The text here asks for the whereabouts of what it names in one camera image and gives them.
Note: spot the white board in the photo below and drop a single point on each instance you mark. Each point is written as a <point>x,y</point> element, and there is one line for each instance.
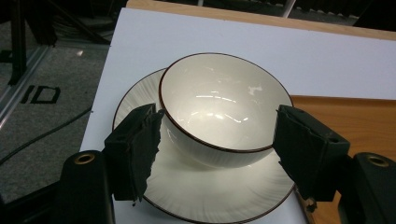
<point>236,46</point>

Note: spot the wooden tray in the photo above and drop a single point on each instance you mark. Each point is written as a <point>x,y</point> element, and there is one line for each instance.
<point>351,121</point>

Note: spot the white plate with brown rim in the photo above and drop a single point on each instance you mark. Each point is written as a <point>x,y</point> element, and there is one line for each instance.
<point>214,193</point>

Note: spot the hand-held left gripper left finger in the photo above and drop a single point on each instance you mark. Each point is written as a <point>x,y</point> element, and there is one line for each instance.
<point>134,152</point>

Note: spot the black metal stand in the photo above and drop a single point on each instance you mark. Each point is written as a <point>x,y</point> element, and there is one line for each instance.
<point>18,37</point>

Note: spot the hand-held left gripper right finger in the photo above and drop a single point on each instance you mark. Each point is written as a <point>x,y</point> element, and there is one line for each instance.
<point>308,149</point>

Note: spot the white bowl with brown rim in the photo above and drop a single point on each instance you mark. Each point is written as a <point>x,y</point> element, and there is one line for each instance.
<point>218,105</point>

